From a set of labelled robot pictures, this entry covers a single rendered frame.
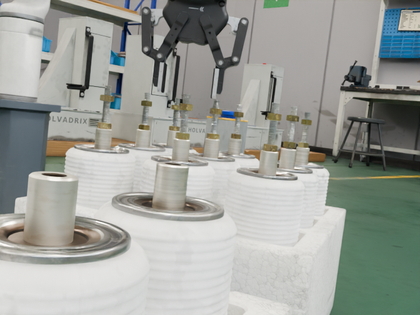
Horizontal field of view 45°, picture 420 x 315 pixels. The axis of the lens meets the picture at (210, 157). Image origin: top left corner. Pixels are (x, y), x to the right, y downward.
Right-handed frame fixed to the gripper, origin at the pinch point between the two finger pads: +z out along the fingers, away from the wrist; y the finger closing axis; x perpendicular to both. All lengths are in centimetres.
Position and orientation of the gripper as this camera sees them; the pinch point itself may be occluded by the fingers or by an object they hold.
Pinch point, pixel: (187, 85)
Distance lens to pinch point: 67.0
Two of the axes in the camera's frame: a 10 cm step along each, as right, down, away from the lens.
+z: -1.1, 9.9, 0.8
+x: -0.4, 0.8, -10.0
